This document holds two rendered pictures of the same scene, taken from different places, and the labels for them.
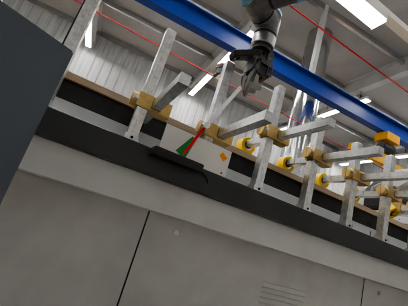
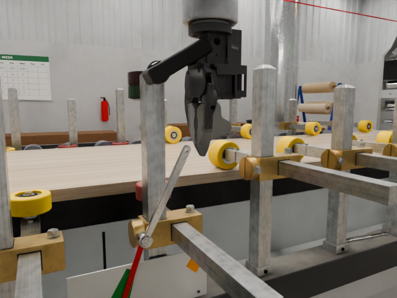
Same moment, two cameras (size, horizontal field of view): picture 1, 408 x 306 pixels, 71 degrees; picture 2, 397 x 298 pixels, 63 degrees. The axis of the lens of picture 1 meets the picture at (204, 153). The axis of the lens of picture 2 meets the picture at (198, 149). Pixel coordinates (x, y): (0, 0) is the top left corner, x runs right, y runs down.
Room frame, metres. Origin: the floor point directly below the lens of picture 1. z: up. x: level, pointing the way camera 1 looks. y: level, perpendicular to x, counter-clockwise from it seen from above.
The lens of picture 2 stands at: (0.39, -0.03, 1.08)
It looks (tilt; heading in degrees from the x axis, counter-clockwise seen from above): 8 degrees down; 355
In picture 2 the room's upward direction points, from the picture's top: straight up
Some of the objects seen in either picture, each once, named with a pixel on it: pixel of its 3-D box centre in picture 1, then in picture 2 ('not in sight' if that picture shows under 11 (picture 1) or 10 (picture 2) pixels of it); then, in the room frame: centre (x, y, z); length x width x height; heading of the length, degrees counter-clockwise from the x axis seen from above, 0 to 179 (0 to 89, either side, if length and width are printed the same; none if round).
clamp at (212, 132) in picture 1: (214, 133); (165, 227); (0.99, -0.01, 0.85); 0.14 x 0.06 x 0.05; 112
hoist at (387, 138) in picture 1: (385, 147); not in sight; (4.85, -3.20, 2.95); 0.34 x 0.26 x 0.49; 109
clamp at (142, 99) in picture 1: (150, 105); (18, 258); (0.89, 0.22, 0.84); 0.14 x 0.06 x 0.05; 112
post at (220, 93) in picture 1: (213, 117); (153, 201); (0.98, 0.01, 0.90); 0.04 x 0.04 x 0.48; 22
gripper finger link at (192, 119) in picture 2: (249, 88); (207, 128); (0.95, -0.09, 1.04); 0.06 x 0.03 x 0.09; 112
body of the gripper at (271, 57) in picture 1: (259, 63); (213, 65); (0.93, -0.10, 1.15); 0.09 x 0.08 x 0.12; 112
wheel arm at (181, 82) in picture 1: (159, 104); (29, 272); (0.85, 0.18, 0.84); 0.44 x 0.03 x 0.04; 22
